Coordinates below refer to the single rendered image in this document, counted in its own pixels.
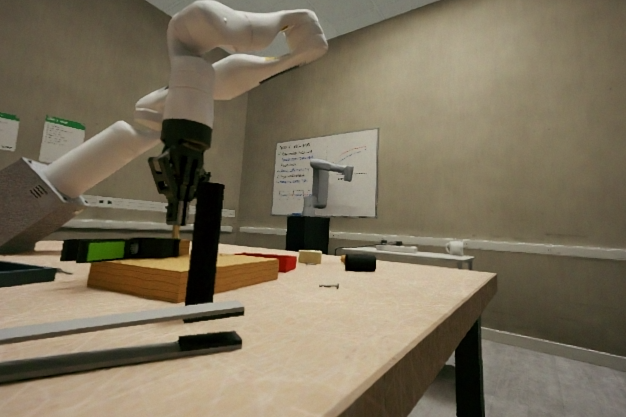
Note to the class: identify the red shallow tray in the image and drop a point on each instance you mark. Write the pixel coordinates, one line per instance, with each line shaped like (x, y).
(286, 264)

